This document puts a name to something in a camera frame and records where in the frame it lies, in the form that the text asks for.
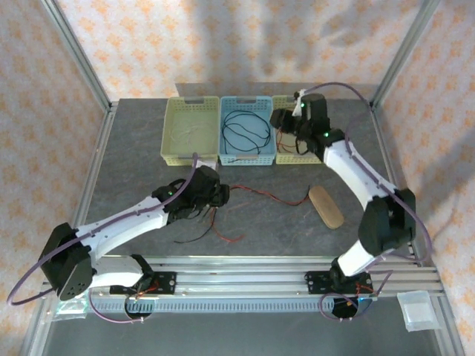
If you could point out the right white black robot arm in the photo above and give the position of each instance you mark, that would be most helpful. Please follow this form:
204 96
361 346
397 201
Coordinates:
356 174

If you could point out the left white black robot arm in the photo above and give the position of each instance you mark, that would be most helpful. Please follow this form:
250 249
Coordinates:
118 226

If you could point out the blue plastic basket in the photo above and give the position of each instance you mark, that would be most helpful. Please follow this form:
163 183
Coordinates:
246 104

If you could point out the yellow plastic basket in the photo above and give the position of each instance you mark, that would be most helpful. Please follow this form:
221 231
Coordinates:
193 115
285 157

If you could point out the oval wooden block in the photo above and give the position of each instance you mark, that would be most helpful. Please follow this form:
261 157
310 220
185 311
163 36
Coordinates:
326 207

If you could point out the clear plastic bag green contents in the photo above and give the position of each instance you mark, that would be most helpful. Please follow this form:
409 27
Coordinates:
72 309

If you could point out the white plastic bag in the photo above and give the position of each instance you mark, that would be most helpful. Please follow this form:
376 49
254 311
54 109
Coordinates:
419 311

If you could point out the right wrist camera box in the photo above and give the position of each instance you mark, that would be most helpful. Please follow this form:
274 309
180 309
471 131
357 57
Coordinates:
298 107

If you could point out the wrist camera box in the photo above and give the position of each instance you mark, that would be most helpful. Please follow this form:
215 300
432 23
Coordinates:
298 107
208 165

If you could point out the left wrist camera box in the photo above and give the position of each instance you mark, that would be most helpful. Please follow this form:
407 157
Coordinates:
208 165

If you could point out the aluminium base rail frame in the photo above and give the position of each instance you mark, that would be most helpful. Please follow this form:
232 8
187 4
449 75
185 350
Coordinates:
237 276

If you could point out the aluminium table side rail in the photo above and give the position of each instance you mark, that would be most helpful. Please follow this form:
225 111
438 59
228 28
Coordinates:
98 148
387 159

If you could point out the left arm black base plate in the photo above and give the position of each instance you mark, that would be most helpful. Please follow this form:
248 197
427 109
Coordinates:
163 283

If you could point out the aluminium corner post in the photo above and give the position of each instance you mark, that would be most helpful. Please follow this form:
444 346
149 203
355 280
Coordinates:
408 44
73 44

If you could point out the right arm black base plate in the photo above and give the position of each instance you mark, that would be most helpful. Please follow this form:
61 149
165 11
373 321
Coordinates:
315 283

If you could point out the aluminium lower frame bar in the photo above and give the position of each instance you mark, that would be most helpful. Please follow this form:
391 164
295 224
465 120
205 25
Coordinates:
37 330
450 326

